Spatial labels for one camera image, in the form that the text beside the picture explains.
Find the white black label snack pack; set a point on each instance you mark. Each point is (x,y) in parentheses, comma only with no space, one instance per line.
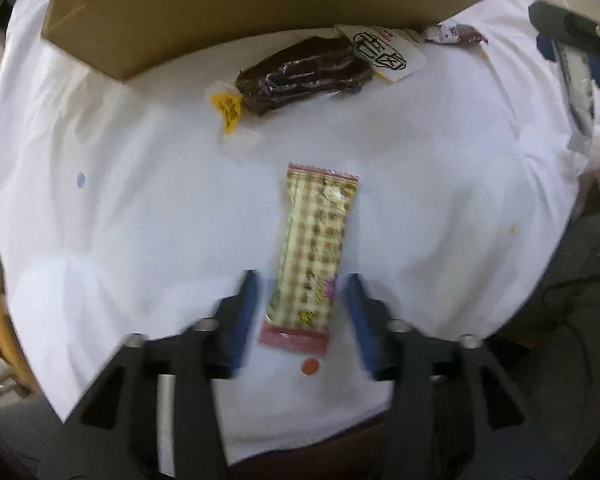
(391,56)

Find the dark chocolate snack pack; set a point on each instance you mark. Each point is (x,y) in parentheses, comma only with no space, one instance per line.
(305,69)

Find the brown cardboard box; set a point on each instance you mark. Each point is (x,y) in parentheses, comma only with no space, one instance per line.
(123,38)

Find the yellow checkered wafer pack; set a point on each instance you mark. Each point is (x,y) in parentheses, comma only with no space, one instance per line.
(298,315)

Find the white maroon candy wrapper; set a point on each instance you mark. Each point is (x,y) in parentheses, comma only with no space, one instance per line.
(457,35)

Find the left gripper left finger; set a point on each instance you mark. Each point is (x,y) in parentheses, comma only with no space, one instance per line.
(111,433)

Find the white blue patterned snack pack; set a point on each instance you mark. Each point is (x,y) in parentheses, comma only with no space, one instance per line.
(578,83)

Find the small yellow candy packet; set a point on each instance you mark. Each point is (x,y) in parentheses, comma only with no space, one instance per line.
(238,128)

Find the white table cloth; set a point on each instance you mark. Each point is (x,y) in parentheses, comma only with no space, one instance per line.
(123,208)

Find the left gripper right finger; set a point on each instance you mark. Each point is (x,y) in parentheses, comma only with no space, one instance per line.
(454,413)

